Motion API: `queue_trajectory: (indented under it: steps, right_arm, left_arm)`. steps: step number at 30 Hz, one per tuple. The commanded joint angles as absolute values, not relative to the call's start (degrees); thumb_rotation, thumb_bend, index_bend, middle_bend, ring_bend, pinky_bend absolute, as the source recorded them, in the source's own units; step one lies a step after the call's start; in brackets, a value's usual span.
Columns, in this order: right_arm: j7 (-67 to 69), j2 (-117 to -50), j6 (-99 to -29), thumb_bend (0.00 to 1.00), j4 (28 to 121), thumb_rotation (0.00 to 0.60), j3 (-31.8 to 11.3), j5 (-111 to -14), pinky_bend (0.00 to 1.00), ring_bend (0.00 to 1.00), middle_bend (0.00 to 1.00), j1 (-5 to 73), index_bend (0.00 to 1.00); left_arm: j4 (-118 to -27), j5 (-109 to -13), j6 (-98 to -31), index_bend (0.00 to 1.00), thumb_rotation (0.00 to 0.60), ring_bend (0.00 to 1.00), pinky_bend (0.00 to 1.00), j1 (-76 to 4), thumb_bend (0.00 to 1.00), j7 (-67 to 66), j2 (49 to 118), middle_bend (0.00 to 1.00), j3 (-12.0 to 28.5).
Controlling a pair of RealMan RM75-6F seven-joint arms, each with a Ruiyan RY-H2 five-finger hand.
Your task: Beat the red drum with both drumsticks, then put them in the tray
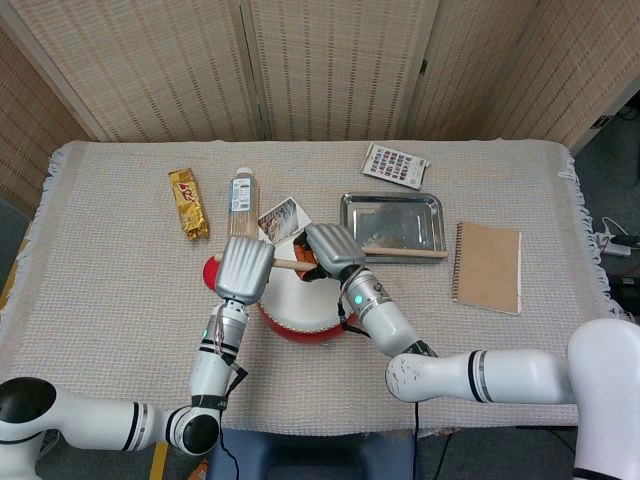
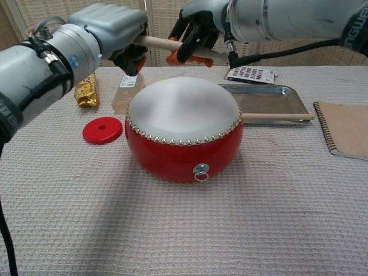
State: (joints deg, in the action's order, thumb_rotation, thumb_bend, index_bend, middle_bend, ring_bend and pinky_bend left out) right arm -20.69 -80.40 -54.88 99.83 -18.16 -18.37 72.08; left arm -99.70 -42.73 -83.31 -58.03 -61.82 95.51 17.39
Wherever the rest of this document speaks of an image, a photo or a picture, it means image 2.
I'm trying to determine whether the gold snack bar wrapper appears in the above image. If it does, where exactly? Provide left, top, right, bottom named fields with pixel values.
left=74, top=73, right=101, bottom=110

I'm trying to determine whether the red and white drum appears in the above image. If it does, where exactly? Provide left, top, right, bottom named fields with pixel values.
left=124, top=76, right=244, bottom=185

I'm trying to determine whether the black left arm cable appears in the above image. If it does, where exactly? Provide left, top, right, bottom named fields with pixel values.
left=0, top=140, right=19, bottom=276

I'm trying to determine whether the metal tray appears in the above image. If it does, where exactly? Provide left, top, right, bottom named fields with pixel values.
left=220, top=83, right=308, bottom=125

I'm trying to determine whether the brown spiral notebook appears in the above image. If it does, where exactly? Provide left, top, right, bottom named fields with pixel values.
left=312, top=101, right=368, bottom=161

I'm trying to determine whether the nail sticker pack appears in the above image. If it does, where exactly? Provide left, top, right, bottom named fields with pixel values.
left=224, top=64, right=279, bottom=86

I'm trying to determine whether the red plastic disc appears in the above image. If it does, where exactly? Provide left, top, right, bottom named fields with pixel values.
left=82, top=116, right=124, bottom=145

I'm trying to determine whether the wooden drumstick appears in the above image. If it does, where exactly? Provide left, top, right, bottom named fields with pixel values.
left=243, top=113, right=316, bottom=122
left=135, top=36, right=228, bottom=62

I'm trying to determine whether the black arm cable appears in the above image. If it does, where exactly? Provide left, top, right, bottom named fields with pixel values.
left=225, top=39, right=343, bottom=70
left=0, top=140, right=19, bottom=276

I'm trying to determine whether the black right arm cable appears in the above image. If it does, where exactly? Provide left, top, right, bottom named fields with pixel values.
left=225, top=39, right=343, bottom=70

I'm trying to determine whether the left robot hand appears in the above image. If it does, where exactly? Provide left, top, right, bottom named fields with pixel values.
left=67, top=3, right=149, bottom=77

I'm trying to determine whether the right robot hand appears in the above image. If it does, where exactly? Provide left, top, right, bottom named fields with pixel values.
left=166, top=0, right=231, bottom=68

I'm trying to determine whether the clear plastic bottle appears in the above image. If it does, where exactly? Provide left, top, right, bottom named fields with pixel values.
left=111, top=71, right=146, bottom=114

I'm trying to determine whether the woven folding screen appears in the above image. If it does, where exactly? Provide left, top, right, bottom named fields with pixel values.
left=0, top=0, right=368, bottom=71

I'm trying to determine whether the beige woven tablecloth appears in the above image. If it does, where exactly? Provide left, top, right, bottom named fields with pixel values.
left=0, top=66, right=368, bottom=276

